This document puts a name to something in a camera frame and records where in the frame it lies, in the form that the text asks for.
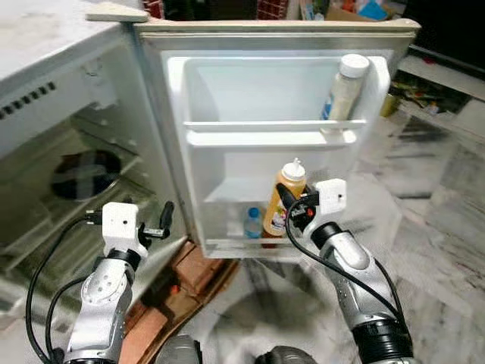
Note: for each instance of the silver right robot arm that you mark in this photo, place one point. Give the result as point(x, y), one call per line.
point(352, 262)

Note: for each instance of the yellow mustard squeeze bottle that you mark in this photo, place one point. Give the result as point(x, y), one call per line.
point(276, 220)

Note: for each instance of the gold metal can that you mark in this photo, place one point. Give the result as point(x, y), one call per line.
point(389, 105)

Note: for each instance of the fridge door with cream trim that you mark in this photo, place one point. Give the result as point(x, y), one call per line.
point(227, 163)

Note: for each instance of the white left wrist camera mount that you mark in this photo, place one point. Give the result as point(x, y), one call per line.
point(121, 226)

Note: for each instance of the grey robot right leg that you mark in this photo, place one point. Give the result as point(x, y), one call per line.
point(286, 356)

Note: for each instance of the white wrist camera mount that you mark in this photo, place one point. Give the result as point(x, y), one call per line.
point(121, 226)
point(330, 199)

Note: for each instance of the white sauce bottle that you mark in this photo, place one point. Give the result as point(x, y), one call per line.
point(345, 91)

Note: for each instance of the small blue-capped water bottle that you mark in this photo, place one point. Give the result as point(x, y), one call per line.
point(251, 224)

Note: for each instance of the blue packet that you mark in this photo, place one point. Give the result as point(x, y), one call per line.
point(373, 8)

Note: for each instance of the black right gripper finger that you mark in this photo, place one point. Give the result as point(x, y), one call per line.
point(286, 199)

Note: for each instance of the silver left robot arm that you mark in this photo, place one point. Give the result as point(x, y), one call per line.
point(102, 299)

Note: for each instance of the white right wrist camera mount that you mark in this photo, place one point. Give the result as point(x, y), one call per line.
point(330, 199)

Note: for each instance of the white low shelf unit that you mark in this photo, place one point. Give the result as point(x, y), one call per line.
point(447, 98)

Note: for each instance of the black television screen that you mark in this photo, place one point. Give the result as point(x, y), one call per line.
point(447, 30)

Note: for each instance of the red brick pattern pillar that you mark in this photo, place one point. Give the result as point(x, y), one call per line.
point(272, 8)
point(152, 8)

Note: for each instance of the red brick pile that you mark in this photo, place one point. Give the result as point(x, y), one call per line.
point(193, 273)

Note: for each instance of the dark round bowl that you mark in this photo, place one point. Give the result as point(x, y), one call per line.
point(85, 176)

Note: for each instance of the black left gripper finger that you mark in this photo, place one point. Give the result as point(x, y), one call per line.
point(167, 216)

